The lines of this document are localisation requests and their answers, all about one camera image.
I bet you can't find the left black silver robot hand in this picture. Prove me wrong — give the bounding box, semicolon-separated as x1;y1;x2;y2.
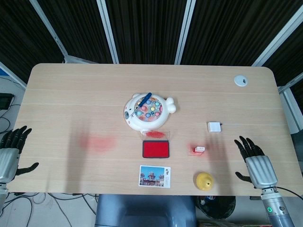
0;125;40;184

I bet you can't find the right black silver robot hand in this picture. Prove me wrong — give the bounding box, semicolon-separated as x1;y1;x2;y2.
233;135;279;190

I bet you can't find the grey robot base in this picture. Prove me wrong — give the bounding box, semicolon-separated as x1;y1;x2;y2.
95;194;197;227

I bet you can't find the black trash bin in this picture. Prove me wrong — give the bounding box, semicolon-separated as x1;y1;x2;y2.
196;195;237;219

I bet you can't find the yellow toy fruit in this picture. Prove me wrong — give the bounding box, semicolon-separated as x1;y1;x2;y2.
193;172;216;192

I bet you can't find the black box device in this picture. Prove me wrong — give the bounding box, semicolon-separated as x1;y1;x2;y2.
0;93;16;110

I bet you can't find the white power adapter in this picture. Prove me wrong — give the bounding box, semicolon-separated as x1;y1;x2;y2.
207;121;224;134

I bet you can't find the red ink pad black case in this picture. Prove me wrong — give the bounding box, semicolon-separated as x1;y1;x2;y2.
142;140;171;158

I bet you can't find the palace photo postcard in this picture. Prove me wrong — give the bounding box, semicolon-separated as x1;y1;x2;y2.
138;165;172;189

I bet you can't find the clear ink pad lid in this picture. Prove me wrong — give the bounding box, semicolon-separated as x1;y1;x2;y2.
141;130;172;142

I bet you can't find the white fish-shaped fishing toy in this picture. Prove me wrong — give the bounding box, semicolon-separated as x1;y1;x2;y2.
123;93;178;131

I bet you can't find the blue toy hammer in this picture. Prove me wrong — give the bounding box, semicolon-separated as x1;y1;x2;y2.
130;92;152;118

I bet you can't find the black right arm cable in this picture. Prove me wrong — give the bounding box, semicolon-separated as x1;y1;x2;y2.
276;186;303;198

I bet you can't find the black floor cable tangle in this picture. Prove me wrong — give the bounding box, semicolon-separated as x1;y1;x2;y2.
0;192;98;227

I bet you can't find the white aluminium partition post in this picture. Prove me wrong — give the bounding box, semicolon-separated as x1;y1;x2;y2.
96;0;119;64
174;0;201;65
277;70;303;133
28;0;70;63
251;10;303;67

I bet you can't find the white table cable grommet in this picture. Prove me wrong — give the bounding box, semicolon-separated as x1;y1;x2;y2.
234;75;250;87

